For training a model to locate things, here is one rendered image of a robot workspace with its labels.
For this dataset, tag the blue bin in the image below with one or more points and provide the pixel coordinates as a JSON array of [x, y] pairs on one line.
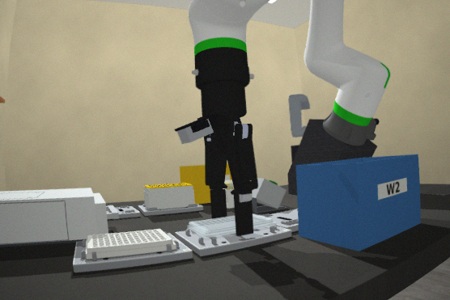
[[357, 204]]

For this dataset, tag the yellow waste bin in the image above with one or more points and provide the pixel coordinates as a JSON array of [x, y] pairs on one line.
[[195, 175]]

